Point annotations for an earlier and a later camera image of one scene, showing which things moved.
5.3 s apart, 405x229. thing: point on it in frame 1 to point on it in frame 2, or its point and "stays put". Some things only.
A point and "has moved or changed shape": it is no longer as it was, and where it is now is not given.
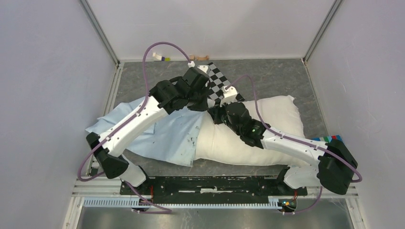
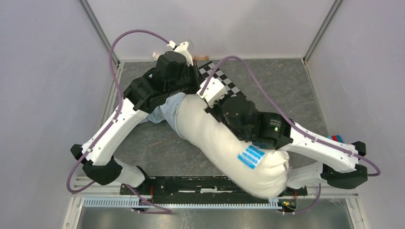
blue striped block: x=327 y=139 stays put
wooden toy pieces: x=192 y=57 stays put
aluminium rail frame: x=99 y=187 stays put
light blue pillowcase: x=171 y=139 has moved or changed shape
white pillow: x=218 y=143 has moved or changed shape
